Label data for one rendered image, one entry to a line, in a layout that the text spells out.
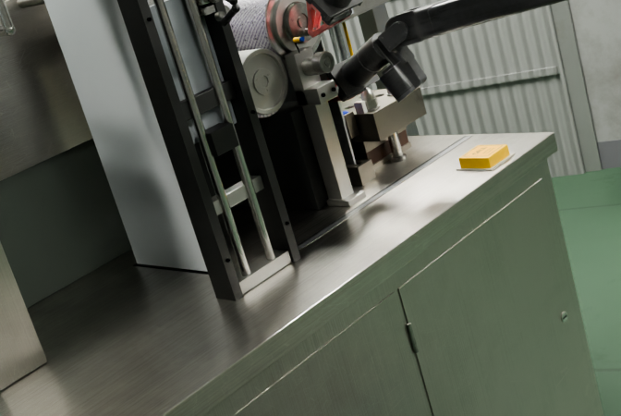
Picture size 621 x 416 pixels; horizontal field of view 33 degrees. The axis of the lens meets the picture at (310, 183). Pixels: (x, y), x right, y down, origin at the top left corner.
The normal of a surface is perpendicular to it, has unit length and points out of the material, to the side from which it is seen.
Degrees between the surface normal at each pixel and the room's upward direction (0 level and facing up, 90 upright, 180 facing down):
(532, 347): 90
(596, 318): 0
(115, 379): 0
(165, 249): 90
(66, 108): 90
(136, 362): 0
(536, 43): 90
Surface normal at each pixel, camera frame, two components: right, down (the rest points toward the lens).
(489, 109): -0.41, 0.38
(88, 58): -0.65, 0.40
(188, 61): 0.71, 0.01
